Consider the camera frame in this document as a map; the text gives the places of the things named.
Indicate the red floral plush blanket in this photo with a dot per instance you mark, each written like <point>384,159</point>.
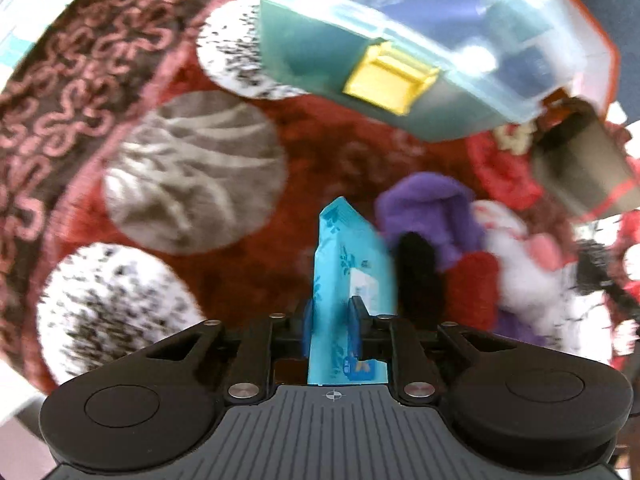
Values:
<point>154,175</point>

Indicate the clear lidded storage box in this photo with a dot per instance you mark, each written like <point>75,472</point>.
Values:
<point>439,69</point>

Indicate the pink soft pouch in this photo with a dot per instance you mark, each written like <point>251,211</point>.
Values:
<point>543,249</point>

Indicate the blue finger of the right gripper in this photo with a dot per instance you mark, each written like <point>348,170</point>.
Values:
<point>593,275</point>

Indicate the cream hair scrunchie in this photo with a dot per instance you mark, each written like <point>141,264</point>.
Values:
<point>515,139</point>

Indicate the purple cloth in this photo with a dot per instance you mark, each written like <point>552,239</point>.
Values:
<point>427,222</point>

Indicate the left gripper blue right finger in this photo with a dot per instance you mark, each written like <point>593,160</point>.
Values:
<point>358,325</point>

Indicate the olive striped zipper pouch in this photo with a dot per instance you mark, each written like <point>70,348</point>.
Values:
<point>577,161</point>

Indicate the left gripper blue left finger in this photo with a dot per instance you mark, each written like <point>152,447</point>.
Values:
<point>307,327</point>

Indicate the teal tissue pack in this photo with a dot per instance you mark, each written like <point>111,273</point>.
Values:
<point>351,260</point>

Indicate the orange rimmed white box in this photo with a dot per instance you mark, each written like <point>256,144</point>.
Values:
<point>598,81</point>

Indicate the red plush cloth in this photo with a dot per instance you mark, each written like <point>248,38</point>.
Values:
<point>471,291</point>

